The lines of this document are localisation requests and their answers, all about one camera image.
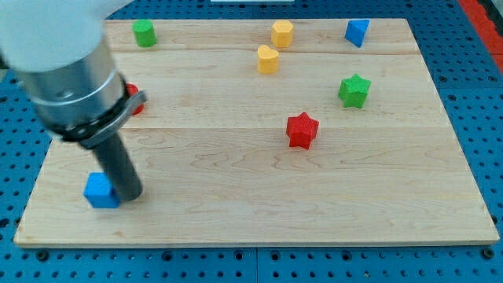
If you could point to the red round block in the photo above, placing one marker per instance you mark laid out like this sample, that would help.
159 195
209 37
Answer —
133 92

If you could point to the blue cube block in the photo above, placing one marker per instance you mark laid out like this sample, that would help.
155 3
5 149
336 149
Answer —
99 191

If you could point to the yellow hexagon block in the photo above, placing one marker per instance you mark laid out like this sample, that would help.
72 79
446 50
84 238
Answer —
282 33

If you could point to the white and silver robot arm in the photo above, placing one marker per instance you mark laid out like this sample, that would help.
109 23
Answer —
59 51

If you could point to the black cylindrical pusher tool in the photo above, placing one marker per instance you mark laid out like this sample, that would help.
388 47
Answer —
114 159

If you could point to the wooden board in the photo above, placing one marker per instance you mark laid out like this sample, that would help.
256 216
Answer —
214 157

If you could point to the yellow heart block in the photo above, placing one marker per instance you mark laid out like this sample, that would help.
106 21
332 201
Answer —
268 60

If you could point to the green star block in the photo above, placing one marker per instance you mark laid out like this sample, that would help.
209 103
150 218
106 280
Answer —
354 91

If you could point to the blue triangle block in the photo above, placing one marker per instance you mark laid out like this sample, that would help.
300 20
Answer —
356 30

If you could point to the green cylinder block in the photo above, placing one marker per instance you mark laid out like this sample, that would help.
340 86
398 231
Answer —
144 33

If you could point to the red star block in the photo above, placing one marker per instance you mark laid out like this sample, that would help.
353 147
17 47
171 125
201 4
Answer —
301 130

